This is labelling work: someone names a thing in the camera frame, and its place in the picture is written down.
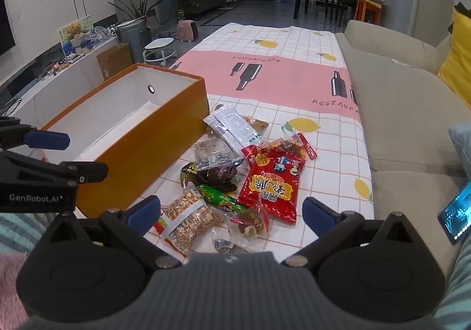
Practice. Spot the blue white porcelain set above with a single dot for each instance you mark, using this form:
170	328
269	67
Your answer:
92	35

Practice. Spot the clear chocolate snack packet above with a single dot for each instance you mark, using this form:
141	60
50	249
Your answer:
250	223

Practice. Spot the pink heater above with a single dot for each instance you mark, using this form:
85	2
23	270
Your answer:
187	31

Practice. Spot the long-leaf potted plant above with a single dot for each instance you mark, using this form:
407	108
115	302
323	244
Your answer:
138	8

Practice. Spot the green sausage packet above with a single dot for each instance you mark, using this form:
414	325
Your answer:
217	199

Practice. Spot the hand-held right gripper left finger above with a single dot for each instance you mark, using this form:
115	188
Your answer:
141	214

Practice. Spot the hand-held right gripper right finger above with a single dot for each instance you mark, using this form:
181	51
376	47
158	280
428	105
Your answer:
316	214

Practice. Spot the dark snack packet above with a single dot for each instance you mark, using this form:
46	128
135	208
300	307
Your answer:
213	175

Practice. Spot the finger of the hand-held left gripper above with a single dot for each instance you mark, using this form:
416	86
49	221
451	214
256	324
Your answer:
84	171
48	140

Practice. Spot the brown cardboard box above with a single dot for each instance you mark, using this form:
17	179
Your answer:
114	61

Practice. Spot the beige sofa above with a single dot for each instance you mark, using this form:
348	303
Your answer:
397	113

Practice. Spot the yellow cushion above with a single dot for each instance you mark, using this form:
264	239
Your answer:
460	57

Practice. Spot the clear packet of white balls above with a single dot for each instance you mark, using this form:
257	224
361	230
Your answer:
211	151

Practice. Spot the white rolling stool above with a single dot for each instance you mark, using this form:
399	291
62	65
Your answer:
159	46

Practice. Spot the orange stool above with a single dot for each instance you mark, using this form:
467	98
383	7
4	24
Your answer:
368	2

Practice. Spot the pink fluffy blanket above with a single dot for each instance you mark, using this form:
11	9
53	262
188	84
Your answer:
11	278

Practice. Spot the clear crinkled snack packet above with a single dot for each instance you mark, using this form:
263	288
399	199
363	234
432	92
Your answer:
224	241

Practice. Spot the small orange-red snack packet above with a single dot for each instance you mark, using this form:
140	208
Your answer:
294	144

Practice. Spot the peanut snack packet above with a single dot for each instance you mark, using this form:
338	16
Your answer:
187	219

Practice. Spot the smartphone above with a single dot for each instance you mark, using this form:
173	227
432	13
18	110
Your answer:
458	212

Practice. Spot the large red snack packet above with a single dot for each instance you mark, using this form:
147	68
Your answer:
270	186

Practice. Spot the teddy bear picture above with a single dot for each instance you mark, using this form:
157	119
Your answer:
75	28

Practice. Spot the teal striped blanket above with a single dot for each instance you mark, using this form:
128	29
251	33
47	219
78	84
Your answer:
18	227

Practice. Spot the row of small figurines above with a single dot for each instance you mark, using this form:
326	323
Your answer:
62	63

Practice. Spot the grey trash can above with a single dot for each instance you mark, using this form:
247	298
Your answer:
130	39

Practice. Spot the pink white printed tablecloth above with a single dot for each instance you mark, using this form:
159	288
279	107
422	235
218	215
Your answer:
294	68

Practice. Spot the white marble cabinet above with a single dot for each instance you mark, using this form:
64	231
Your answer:
36	94

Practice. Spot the orange cardboard box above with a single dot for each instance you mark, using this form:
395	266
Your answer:
147	157

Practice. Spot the small brown snack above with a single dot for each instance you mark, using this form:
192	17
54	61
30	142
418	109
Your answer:
257	125

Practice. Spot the white snack packet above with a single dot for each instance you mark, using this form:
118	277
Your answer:
231	124

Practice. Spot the television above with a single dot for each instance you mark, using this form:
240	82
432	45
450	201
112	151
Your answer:
5	21

